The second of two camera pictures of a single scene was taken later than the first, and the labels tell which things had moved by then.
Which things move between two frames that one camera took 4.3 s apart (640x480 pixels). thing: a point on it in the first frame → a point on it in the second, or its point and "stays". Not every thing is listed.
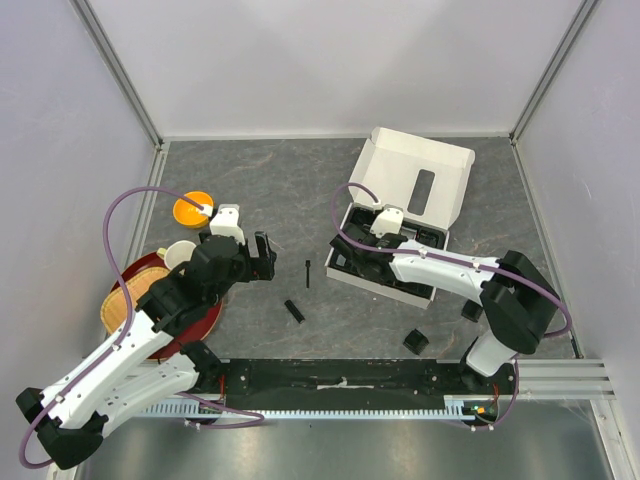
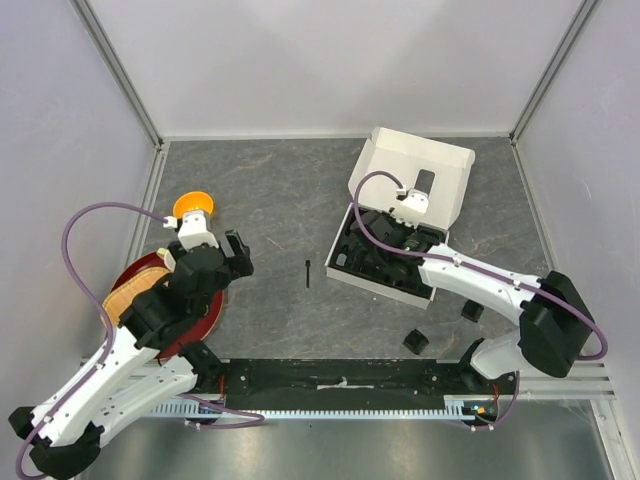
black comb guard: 416,341 stays
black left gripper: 258,268 → 239,265
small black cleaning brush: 307,265 stays
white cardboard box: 423,177 stays
